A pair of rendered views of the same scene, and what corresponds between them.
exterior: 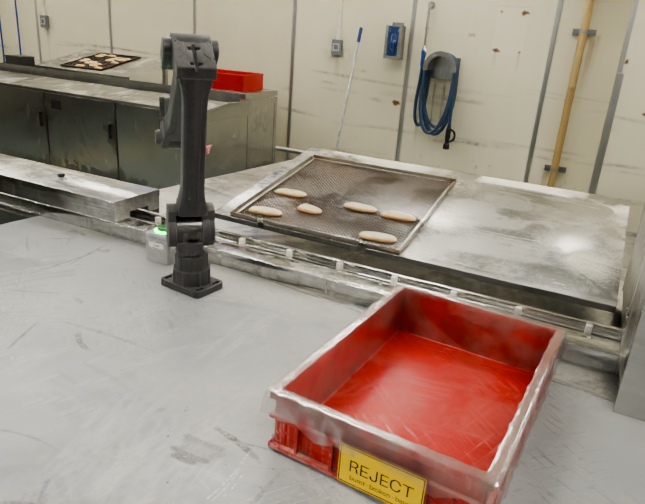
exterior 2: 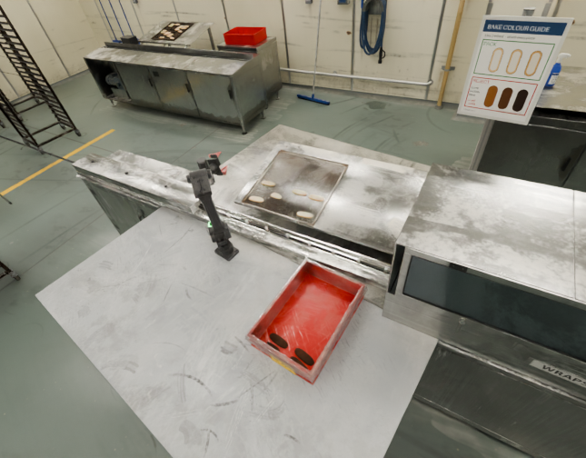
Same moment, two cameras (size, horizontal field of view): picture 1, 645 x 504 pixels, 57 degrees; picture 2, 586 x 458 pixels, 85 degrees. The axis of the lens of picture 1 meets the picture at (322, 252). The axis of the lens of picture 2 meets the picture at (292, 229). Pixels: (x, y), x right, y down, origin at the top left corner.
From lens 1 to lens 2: 82 cm
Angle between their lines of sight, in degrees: 26
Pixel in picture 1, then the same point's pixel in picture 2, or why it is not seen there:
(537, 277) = (372, 238)
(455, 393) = (322, 311)
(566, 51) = not seen: outside the picture
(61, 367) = (183, 309)
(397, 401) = (299, 318)
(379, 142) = (341, 60)
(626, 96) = not seen: hidden behind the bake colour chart
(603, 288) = not seen: hidden behind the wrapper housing
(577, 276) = (390, 236)
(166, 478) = (219, 361)
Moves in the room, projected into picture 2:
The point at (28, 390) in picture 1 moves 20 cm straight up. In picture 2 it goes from (173, 323) to (156, 300)
